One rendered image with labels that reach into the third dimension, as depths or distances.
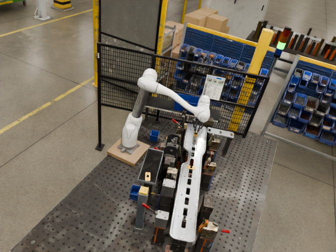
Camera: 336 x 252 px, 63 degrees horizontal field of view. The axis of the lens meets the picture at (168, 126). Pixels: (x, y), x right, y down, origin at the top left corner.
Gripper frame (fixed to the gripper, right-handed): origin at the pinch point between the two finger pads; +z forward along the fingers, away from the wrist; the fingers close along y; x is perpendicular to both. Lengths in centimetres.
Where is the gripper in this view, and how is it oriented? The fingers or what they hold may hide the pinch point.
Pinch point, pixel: (196, 130)
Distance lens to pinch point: 280.8
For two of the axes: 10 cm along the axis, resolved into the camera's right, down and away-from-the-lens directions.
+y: 9.8, 2.1, -0.4
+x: 1.6, -5.9, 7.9
